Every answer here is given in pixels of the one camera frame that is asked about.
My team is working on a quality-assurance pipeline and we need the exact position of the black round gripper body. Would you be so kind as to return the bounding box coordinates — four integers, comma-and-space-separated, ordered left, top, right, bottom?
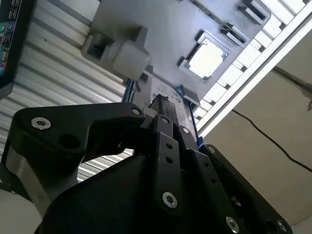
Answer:
40, 155, 226, 234

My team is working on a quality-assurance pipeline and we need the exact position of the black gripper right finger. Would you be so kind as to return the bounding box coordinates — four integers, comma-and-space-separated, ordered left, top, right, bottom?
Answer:
168, 98, 293, 234

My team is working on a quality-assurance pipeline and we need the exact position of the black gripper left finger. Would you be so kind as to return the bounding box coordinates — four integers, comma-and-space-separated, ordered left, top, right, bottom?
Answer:
1, 94, 184, 217

